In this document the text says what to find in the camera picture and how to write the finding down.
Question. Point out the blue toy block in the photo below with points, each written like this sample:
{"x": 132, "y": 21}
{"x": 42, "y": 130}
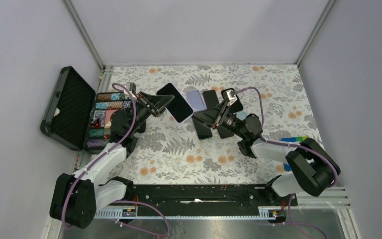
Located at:
{"x": 287, "y": 168}

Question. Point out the floral table mat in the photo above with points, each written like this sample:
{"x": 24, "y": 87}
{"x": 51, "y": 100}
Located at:
{"x": 171, "y": 153}

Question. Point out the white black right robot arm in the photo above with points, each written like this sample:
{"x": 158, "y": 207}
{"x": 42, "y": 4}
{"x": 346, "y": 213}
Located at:
{"x": 312, "y": 169}

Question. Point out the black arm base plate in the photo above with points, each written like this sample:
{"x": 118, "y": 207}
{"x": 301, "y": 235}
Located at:
{"x": 202, "y": 201}

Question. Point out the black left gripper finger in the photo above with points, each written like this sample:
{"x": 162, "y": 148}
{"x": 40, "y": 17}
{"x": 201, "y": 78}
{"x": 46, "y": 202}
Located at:
{"x": 155, "y": 101}
{"x": 158, "y": 110}

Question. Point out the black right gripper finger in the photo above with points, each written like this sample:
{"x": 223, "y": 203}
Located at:
{"x": 208, "y": 120}
{"x": 222, "y": 109}

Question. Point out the light blue phone case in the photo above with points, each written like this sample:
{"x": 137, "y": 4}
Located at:
{"x": 241, "y": 115}

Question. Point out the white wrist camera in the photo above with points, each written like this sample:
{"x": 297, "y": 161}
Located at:
{"x": 131, "y": 88}
{"x": 229, "y": 96}

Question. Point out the black phone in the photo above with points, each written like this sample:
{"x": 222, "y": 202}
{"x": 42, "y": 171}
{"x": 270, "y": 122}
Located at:
{"x": 210, "y": 98}

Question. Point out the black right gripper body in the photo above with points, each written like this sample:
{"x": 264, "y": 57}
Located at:
{"x": 229, "y": 121}

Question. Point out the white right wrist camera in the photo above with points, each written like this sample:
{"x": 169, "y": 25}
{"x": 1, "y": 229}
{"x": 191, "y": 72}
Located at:
{"x": 229, "y": 96}

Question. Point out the black poker chip case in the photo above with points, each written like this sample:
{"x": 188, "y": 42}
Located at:
{"x": 77, "y": 116}

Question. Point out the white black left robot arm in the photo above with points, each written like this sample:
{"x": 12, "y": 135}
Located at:
{"x": 78, "y": 196}

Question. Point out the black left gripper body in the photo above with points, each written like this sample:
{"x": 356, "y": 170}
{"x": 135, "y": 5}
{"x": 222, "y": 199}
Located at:
{"x": 143, "y": 111}

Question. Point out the lilac phone case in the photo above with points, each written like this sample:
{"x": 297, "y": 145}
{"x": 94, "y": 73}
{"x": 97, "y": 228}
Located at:
{"x": 196, "y": 101}

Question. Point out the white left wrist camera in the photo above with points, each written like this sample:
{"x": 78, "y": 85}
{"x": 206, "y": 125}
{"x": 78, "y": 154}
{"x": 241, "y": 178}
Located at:
{"x": 131, "y": 88}

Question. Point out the multicolour toy block car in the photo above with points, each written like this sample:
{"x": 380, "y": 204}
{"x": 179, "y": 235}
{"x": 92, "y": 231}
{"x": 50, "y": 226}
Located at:
{"x": 295, "y": 139}

